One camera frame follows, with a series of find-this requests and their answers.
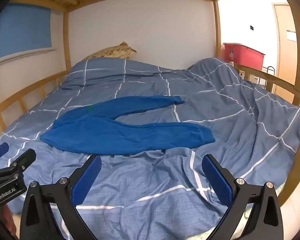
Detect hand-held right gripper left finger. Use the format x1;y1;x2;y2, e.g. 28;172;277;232
19;154;102;240

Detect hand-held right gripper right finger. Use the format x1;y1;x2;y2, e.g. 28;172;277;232
202;154;284;240

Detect blue pants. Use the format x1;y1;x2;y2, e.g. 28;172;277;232
40;95;216;155

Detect person's left hand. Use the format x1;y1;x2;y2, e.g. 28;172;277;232
0;204;17;238

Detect blue checked duvet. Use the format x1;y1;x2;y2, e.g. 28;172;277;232
0;57;300;240

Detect blue window blind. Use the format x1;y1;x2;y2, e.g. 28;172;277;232
0;3;52;60

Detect black metal rack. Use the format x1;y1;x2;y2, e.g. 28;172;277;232
261;66;276;90

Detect red storage bin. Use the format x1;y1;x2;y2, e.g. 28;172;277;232
223;42;266;71

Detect beige patterned pillow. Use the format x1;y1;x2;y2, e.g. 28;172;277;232
84;41;137;60

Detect beige door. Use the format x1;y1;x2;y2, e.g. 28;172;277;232
272;2;300;96

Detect wooden bunk bed frame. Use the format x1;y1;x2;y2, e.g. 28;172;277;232
0;0;300;205

